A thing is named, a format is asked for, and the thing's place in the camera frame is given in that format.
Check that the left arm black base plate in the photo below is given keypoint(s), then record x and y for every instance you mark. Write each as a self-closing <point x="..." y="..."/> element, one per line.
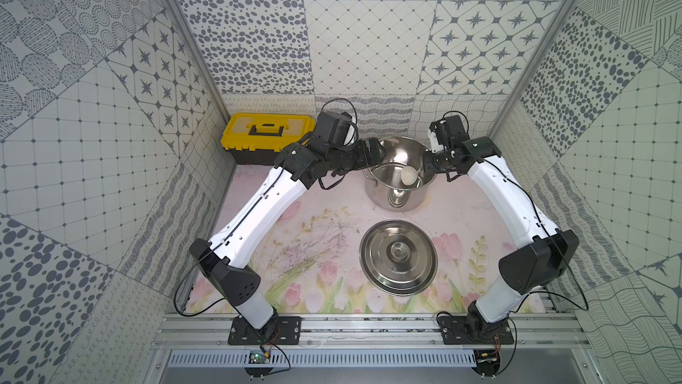
<point x="278" y="330"/>

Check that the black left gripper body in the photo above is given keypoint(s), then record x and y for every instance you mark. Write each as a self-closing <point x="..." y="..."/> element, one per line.
<point x="370" y="153"/>

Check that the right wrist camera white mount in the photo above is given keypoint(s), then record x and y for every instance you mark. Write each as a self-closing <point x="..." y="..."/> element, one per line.
<point x="448" y="132"/>

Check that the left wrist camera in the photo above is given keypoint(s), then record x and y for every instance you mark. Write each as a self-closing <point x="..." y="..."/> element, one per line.
<point x="332" y="128"/>

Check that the cream spoon with grey handle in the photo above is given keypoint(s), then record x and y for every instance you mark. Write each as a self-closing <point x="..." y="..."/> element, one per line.
<point x="412" y="178"/>

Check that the yellow black toolbox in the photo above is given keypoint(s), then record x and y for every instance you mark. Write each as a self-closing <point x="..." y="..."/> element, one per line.
<point x="258" y="138"/>

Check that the stainless steel pot lid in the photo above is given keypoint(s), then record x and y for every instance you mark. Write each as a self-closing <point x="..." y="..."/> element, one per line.
<point x="398" y="258"/>

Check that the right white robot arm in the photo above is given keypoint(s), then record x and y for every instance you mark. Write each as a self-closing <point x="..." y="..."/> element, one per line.
<point x="541" y="251"/>

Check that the right small circuit board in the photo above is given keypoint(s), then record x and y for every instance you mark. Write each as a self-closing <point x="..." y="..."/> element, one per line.
<point x="487" y="363"/>

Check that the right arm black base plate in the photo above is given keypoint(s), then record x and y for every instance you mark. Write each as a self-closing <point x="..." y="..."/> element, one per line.
<point x="472" y="331"/>

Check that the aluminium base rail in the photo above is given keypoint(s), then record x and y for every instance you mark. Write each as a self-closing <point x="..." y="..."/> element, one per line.
<point x="366" y="331"/>

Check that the green circuit board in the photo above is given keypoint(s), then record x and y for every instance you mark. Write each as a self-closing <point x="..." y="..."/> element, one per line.
<point x="258" y="357"/>

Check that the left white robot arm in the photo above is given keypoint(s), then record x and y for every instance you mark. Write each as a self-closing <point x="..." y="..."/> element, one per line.
<point x="224" y="258"/>

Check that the white perforated vent strip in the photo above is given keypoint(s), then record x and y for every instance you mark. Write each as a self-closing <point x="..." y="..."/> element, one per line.
<point x="441" y="357"/>

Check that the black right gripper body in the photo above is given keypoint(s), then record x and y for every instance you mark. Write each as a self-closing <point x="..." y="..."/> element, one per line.
<point x="437" y="163"/>

